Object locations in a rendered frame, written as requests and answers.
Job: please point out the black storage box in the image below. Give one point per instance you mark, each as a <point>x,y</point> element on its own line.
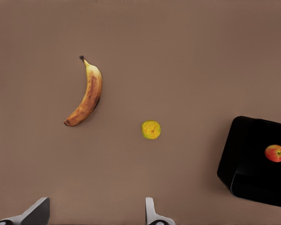
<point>248,152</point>

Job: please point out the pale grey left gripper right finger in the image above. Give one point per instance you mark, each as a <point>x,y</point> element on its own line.
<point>150,211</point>

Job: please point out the ripe brown-spotted banana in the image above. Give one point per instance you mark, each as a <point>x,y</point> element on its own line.
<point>91,93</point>

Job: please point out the yellow-green citrus fruit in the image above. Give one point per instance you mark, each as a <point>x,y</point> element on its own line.
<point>151,129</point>

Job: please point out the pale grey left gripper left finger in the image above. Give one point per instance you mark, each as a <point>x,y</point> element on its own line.
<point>35,212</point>

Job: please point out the red-yellow apple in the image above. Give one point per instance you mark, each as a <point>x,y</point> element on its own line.
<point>275,153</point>

